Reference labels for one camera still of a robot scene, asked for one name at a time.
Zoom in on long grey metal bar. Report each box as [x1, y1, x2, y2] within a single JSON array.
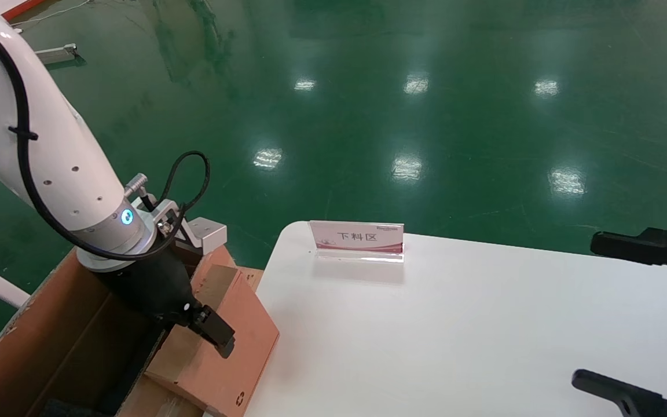
[[35, 43, 78, 64]]

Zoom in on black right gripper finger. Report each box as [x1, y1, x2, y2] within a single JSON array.
[[591, 227, 667, 290], [572, 369, 667, 417]]

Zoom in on large cardboard box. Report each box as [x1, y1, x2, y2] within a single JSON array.
[[0, 246, 265, 417]]

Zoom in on black foam padding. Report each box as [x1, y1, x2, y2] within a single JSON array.
[[38, 397, 117, 417]]

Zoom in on acrylic sign with Chinese text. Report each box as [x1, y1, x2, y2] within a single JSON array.
[[309, 220, 405, 264]]

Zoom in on white board with red edge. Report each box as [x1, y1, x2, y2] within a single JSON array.
[[1, 0, 43, 21]]

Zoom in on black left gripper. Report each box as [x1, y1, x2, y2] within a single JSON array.
[[93, 249, 236, 359]]

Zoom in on small cardboard box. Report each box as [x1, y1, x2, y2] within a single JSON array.
[[145, 264, 280, 417]]

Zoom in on thick black cable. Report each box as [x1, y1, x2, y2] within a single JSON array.
[[0, 10, 186, 261]]

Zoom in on thin white cable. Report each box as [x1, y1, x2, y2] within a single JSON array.
[[12, 0, 94, 27]]

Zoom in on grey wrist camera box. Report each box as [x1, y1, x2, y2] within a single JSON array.
[[148, 200, 228, 255]]

